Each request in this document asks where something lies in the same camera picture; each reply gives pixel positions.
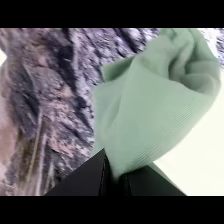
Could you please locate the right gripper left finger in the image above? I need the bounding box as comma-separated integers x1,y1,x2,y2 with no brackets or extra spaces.
44,148,114,197

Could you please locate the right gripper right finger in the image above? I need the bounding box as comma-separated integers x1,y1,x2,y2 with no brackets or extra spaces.
118,162,187,197

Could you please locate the pale green garment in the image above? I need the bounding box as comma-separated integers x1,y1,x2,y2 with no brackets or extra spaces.
89,28,222,183

